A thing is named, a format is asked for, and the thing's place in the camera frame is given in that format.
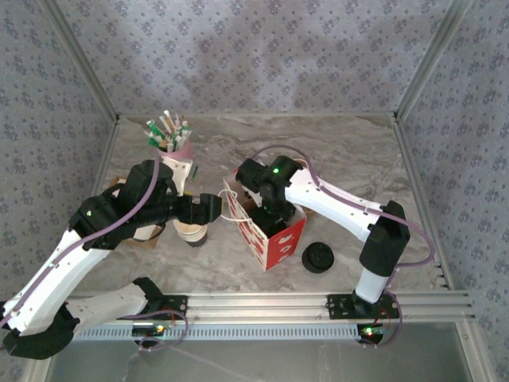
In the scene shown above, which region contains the red white paper gift bag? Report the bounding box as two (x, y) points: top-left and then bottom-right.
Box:
(217, 174), (308, 272)

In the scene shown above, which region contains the controller board with LED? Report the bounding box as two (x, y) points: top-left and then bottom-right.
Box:
(356, 324), (387, 344)
(132, 324), (166, 337)

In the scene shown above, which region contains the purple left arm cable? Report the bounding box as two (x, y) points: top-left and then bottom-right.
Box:
(0, 153), (188, 353)

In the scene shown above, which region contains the aluminium table edge rail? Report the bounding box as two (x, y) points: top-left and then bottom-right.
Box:
(85, 118), (121, 200)
(392, 117), (454, 290)

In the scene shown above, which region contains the brown pulp cup carrier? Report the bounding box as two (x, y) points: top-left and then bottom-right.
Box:
(237, 197), (262, 214)

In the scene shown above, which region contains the cream paper cup stack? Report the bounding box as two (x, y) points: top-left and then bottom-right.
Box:
(173, 220), (210, 248)

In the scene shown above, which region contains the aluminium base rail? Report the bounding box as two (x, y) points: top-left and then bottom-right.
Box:
(67, 292), (476, 324)

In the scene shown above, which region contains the white napkin stack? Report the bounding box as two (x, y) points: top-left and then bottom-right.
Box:
(133, 224), (162, 242)

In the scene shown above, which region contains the aluminium frame post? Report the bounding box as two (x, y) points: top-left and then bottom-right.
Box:
(42, 0), (121, 123)
(392, 0), (476, 123)

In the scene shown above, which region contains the grey slotted cable duct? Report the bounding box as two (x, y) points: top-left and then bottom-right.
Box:
(73, 324), (361, 342)

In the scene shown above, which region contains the black plastic lid stack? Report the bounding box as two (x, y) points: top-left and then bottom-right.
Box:
(301, 241), (336, 275)

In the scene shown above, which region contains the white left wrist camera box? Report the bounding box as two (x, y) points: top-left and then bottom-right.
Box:
(161, 156), (199, 197)

